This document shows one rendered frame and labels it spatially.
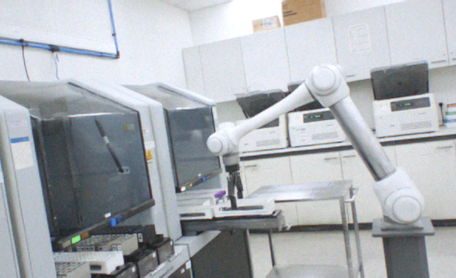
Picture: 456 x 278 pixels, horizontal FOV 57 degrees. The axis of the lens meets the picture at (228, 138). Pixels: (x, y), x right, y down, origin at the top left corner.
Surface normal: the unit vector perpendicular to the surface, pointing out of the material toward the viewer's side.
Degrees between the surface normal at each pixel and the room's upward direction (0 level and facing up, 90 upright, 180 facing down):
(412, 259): 90
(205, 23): 90
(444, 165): 90
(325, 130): 90
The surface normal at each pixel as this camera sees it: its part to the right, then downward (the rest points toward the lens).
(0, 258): 0.93, -0.11
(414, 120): -0.36, 0.10
